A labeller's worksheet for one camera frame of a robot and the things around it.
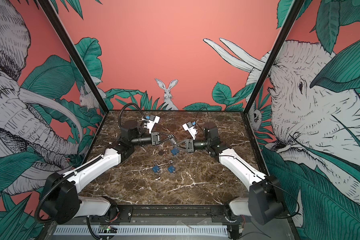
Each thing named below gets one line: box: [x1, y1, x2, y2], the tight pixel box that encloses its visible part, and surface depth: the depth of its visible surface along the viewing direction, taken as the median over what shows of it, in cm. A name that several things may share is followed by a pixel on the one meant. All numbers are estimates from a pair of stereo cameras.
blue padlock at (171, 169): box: [168, 165, 176, 173], surface depth 91 cm
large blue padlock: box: [170, 147, 180, 155], surface depth 100 cm
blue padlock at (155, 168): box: [152, 165, 160, 173], surface depth 92 cm
